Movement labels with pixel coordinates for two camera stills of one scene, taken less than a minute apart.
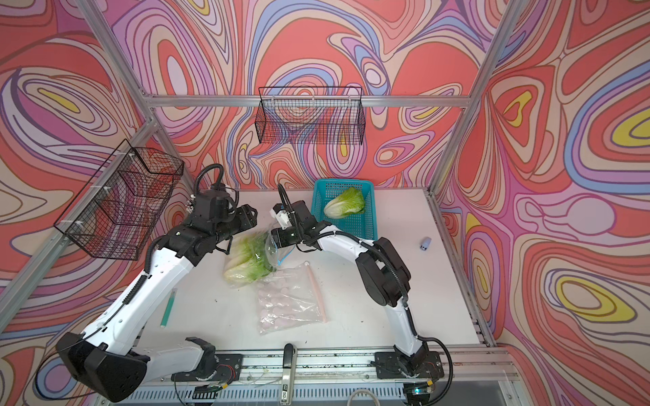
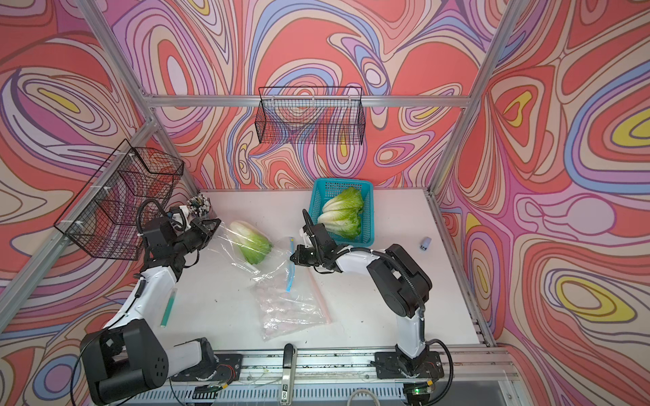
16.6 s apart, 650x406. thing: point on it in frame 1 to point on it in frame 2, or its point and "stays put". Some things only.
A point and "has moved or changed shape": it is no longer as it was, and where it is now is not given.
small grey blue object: [425, 243] stays put
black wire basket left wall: [121, 207] stays put
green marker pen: [168, 308] stays put
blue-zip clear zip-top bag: [253, 259] has moved or changed shape
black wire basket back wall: [311, 116] stays put
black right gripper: [278, 238] to [301, 259]
